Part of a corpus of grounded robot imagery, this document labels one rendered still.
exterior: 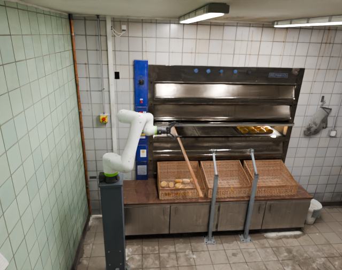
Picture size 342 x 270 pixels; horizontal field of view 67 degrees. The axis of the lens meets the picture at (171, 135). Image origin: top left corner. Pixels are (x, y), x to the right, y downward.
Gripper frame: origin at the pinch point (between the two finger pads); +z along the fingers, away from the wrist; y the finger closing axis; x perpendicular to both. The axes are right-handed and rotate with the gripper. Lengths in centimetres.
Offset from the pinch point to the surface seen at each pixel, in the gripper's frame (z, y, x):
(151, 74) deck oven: -29, -50, -56
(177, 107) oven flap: 4, -9, -57
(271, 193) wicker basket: 120, 87, -4
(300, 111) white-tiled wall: 167, -5, -53
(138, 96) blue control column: -45, -24, -52
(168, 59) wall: -10, -67, -55
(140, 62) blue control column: -42, -63, -52
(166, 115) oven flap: -10, 0, -54
